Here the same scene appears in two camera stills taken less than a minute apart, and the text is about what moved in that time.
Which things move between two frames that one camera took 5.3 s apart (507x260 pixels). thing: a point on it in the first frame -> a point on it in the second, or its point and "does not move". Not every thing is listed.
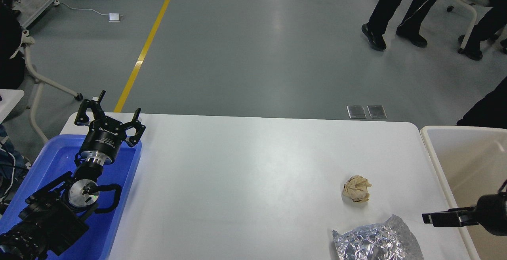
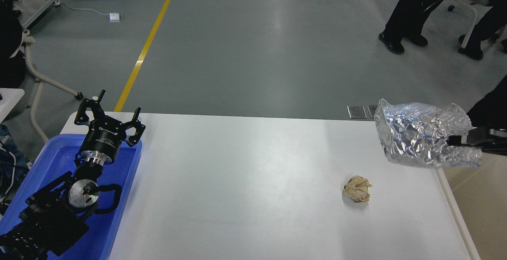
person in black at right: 490,111 does not move
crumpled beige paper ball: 356,189 does not move
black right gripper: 491,212 -> 490,139
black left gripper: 104,138 does not move
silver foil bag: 392,240 -> 417,134
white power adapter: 114,17 does not move
